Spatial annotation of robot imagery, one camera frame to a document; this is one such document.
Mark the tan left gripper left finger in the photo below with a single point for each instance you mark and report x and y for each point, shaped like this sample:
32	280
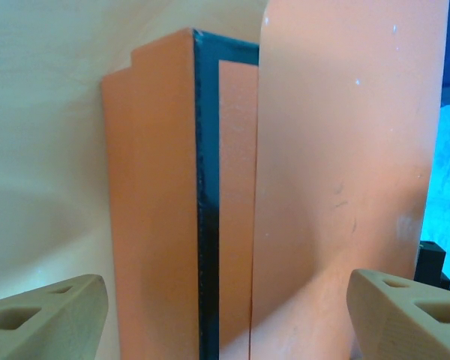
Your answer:
45	326

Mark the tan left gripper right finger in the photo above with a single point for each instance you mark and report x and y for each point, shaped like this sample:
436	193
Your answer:
405	326

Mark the orange cloth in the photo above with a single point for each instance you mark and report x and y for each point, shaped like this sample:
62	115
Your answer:
341	150

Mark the orange gift box dark border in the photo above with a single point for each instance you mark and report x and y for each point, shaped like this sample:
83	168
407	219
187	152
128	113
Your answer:
153	187

